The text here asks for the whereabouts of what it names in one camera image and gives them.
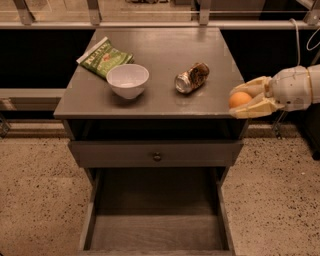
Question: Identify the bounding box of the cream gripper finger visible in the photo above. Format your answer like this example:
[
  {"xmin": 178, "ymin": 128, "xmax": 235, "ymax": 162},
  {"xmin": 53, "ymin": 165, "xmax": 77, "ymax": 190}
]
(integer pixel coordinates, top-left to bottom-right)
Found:
[
  {"xmin": 229, "ymin": 94, "xmax": 284, "ymax": 119},
  {"xmin": 230, "ymin": 76, "xmax": 271, "ymax": 98}
]

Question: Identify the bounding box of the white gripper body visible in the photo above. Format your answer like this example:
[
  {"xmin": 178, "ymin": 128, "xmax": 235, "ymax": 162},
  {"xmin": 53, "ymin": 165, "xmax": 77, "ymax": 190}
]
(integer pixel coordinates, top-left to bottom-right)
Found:
[{"xmin": 266, "ymin": 66, "xmax": 312, "ymax": 112}]

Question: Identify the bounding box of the orange fruit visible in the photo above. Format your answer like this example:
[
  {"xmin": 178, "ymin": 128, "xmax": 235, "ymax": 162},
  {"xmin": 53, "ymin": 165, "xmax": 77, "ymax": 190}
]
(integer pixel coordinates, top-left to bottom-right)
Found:
[{"xmin": 229, "ymin": 92, "xmax": 252, "ymax": 108}]

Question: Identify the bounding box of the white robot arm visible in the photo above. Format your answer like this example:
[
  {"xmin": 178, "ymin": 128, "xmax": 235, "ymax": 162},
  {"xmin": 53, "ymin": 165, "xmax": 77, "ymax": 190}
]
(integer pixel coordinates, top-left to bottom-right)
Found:
[{"xmin": 229, "ymin": 65, "xmax": 320, "ymax": 119}]

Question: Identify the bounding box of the grey wooden drawer cabinet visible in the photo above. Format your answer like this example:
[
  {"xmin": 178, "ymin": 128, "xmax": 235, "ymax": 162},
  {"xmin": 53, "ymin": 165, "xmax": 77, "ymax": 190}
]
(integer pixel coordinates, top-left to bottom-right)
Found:
[{"xmin": 55, "ymin": 28, "xmax": 248, "ymax": 256}]

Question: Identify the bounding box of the open grey middle drawer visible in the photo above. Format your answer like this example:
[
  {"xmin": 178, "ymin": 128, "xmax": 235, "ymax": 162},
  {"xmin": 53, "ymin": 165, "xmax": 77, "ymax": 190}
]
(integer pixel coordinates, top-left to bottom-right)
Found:
[{"xmin": 77, "ymin": 168, "xmax": 236, "ymax": 256}]

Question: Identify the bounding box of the grey top drawer with knob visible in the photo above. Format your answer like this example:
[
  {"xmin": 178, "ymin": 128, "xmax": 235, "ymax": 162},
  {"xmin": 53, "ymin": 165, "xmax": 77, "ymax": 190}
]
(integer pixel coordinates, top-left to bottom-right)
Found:
[{"xmin": 69, "ymin": 140, "xmax": 243, "ymax": 168}]

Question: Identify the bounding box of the lying brown drink can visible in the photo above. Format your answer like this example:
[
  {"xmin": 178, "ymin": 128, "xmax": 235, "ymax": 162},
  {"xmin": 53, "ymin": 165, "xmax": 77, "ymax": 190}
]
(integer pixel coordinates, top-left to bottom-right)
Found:
[{"xmin": 175, "ymin": 63, "xmax": 210, "ymax": 94}]

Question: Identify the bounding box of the white bowl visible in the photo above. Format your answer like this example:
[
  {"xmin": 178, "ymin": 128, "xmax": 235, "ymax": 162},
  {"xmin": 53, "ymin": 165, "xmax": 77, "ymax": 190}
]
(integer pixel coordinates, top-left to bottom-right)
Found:
[{"xmin": 106, "ymin": 64, "xmax": 149, "ymax": 99}]

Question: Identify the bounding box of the green chip bag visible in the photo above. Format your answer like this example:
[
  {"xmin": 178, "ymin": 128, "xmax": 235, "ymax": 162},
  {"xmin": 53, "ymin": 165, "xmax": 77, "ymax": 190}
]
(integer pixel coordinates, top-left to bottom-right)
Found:
[{"xmin": 76, "ymin": 37, "xmax": 134, "ymax": 79}]

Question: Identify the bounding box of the white cable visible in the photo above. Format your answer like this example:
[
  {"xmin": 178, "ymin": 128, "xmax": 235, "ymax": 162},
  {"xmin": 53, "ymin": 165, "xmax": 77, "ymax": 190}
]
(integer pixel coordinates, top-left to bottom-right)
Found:
[{"xmin": 289, "ymin": 18, "xmax": 320, "ymax": 66}]

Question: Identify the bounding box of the metal railing frame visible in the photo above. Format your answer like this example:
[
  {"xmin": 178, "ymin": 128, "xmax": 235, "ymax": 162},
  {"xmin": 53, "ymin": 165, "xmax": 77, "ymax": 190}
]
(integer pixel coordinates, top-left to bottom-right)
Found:
[{"xmin": 0, "ymin": 0, "xmax": 320, "ymax": 113}]

